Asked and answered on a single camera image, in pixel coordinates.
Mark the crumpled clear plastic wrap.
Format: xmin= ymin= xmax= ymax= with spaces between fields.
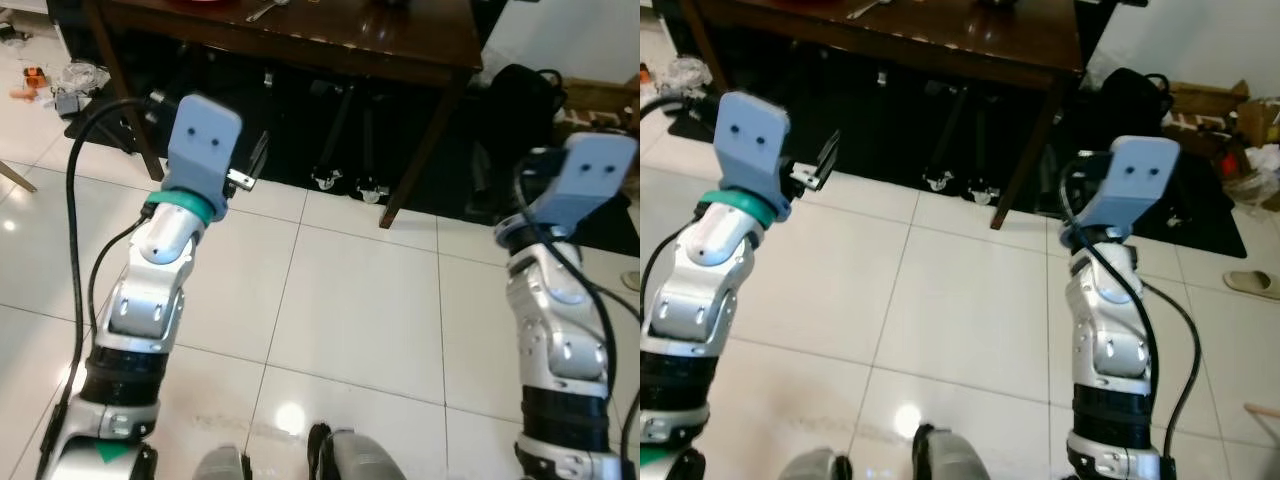
xmin=660 ymin=58 xmax=713 ymax=91
xmin=55 ymin=62 xmax=109 ymax=97

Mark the black bag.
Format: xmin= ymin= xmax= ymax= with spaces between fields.
xmin=1085 ymin=68 xmax=1176 ymax=153
xmin=480 ymin=65 xmax=569 ymax=216

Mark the light wooden furniture leg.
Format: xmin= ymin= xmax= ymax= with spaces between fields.
xmin=0 ymin=160 xmax=39 ymax=193

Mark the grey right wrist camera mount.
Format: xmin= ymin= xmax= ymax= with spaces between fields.
xmin=522 ymin=132 xmax=639 ymax=239
xmin=1080 ymin=135 xmax=1182 ymax=241

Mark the grey robot right leg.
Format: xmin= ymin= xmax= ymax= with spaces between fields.
xmin=912 ymin=423 xmax=991 ymax=480
xmin=308 ymin=423 xmax=406 ymax=480

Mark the white plastic bag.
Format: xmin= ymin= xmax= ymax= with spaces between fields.
xmin=1228 ymin=145 xmax=1280 ymax=211

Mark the grey robot leg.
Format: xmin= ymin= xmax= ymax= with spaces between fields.
xmin=912 ymin=423 xmax=991 ymax=480
xmin=192 ymin=445 xmax=251 ymax=480
xmin=308 ymin=423 xmax=406 ymax=480
xmin=778 ymin=447 xmax=851 ymax=480

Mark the black office chair base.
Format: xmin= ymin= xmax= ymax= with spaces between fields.
xmin=305 ymin=75 xmax=396 ymax=206
xmin=920 ymin=75 xmax=1001 ymax=197

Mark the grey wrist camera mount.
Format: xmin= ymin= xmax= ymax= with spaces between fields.
xmin=165 ymin=95 xmax=245 ymax=216
xmin=522 ymin=132 xmax=639 ymax=239
xmin=715 ymin=92 xmax=792 ymax=217
xmin=1080 ymin=135 xmax=1182 ymax=241

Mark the dark brown wooden table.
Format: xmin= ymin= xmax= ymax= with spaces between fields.
xmin=83 ymin=0 xmax=485 ymax=230
xmin=680 ymin=0 xmax=1088 ymax=231

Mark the brown paper bag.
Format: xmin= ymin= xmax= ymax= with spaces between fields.
xmin=1237 ymin=98 xmax=1280 ymax=146

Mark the grey robot left leg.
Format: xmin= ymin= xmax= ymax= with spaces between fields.
xmin=192 ymin=445 xmax=251 ymax=480
xmin=778 ymin=447 xmax=851 ymax=480

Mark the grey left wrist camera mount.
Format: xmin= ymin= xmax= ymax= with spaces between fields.
xmin=165 ymin=95 xmax=245 ymax=216
xmin=715 ymin=92 xmax=792 ymax=217

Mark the beige slipper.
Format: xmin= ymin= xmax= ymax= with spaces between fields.
xmin=1224 ymin=270 xmax=1280 ymax=301

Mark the black floor mat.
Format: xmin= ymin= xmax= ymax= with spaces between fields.
xmin=668 ymin=50 xmax=1249 ymax=259

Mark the brown cardboard box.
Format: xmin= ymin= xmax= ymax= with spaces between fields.
xmin=1165 ymin=80 xmax=1251 ymax=133
xmin=560 ymin=78 xmax=641 ymax=136

